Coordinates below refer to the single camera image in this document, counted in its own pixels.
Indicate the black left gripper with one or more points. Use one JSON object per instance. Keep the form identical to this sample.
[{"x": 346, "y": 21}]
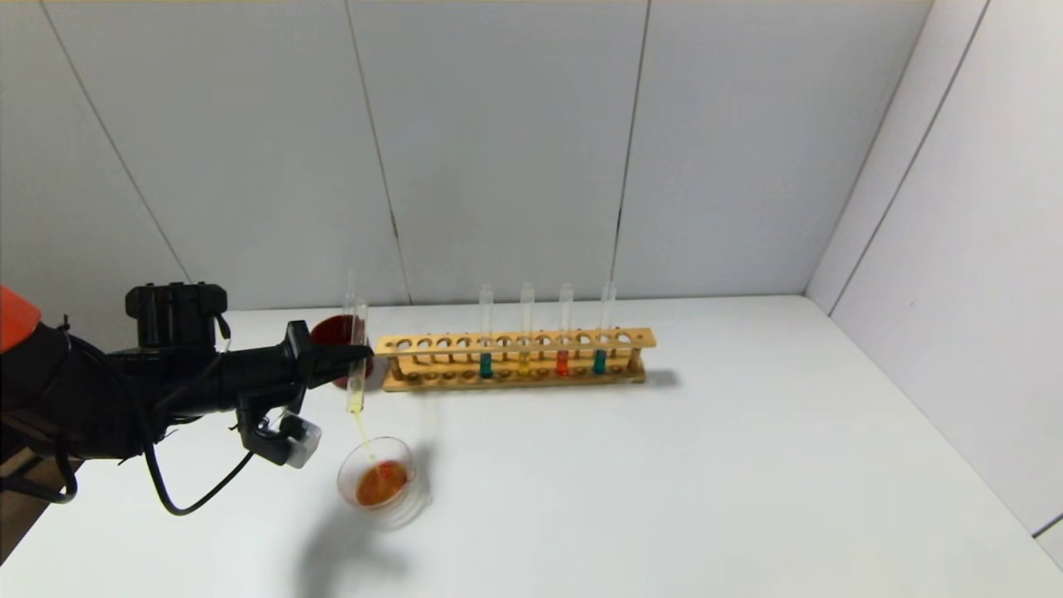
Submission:
[{"x": 298, "y": 355}]

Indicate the test tube yellow pigment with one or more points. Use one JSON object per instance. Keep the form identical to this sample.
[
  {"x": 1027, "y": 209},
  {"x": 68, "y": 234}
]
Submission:
[
  {"x": 525, "y": 364},
  {"x": 357, "y": 390}
]

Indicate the test tube red pigment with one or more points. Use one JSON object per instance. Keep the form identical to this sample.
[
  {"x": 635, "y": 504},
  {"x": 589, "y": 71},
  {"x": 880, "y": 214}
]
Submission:
[
  {"x": 562, "y": 363},
  {"x": 350, "y": 286}
]

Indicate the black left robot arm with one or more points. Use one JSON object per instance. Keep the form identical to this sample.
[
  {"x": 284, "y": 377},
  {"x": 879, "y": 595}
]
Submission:
[{"x": 83, "y": 399}]

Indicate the test tube green pigment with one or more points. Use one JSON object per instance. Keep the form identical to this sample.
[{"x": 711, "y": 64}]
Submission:
[
  {"x": 600, "y": 362},
  {"x": 486, "y": 365}
]

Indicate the wooden test tube rack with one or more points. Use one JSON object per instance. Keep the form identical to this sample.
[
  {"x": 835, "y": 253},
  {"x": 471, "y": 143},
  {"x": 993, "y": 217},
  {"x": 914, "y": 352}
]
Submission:
[{"x": 515, "y": 341}]

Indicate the dark red cup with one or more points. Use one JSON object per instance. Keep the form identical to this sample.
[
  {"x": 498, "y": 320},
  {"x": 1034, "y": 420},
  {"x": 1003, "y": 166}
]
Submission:
[{"x": 328, "y": 328}]

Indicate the clear glass beaker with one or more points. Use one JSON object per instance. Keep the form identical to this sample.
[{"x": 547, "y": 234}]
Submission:
[{"x": 384, "y": 490}]

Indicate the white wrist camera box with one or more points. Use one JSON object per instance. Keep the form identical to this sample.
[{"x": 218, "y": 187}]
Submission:
[{"x": 299, "y": 440}]

